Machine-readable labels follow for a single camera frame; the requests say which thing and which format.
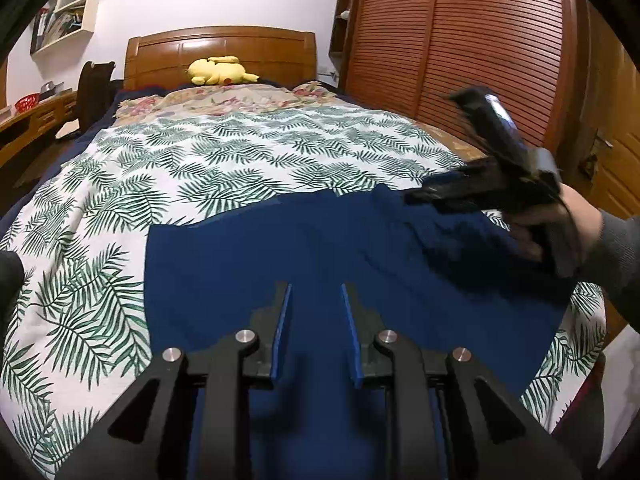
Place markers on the wooden door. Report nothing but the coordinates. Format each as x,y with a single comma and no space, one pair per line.
620,125

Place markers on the wooden louvered wardrobe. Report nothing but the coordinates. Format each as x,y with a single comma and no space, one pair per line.
450,35

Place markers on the metal box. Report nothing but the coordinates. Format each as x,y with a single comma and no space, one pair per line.
51,88

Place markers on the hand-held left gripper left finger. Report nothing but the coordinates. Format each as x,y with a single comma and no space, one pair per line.
281,340

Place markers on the floral print blanket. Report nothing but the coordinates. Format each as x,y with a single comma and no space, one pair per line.
225,100

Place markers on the yellow plush toy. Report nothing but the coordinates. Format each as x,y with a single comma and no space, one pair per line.
215,70

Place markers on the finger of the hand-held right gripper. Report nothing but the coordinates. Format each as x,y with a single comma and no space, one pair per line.
450,192
492,120

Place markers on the wooden open bookshelf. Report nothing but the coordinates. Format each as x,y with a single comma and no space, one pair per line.
338,35

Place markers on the wooden bed headboard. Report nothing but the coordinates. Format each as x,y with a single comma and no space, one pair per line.
250,47

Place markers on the brown patterned mat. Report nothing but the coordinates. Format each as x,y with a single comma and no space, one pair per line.
450,137

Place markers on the navy blue suit jacket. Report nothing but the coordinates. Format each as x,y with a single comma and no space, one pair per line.
300,250

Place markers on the person's right forearm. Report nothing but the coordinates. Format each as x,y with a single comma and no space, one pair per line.
620,260

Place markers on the dark wooden chair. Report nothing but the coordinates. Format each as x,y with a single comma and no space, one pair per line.
92,90

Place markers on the white wall shelf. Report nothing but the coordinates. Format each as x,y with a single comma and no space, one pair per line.
85,15

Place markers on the wooden desk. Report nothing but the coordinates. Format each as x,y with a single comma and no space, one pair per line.
45,115

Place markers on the dark cloth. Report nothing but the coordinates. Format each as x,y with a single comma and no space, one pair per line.
10,280

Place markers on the red basket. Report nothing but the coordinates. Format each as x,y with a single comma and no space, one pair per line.
27,103

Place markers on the person's right hand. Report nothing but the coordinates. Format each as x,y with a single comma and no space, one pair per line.
587,225

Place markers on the green leaf print duvet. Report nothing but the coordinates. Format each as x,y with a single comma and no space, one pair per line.
200,160

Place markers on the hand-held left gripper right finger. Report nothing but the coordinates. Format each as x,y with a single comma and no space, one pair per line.
354,340

